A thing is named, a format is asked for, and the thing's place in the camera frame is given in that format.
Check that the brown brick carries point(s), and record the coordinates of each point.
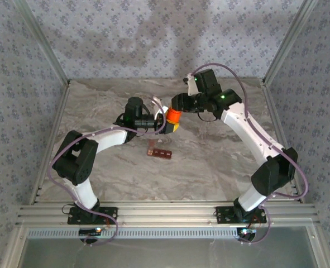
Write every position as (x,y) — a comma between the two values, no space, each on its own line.
(162,153)

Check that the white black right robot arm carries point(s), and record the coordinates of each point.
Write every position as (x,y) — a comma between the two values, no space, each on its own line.
(237,125)

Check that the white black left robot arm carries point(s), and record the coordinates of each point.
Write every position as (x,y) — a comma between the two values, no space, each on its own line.
(109,139)

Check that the grey metal sheet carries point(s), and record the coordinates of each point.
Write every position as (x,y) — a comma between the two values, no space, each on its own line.
(167,254)

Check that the aluminium side rail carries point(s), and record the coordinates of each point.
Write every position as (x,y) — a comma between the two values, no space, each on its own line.
(55,125)
(273,111)

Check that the aluminium mounting rail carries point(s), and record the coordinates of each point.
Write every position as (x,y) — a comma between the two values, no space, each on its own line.
(167,213)

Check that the aluminium frame post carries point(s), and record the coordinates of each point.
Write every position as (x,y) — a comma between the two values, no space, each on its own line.
(46,42)
(287,42)

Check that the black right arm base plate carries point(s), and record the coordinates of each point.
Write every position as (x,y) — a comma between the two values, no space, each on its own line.
(223,215)

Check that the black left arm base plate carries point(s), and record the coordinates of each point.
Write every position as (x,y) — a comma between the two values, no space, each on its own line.
(109,215)

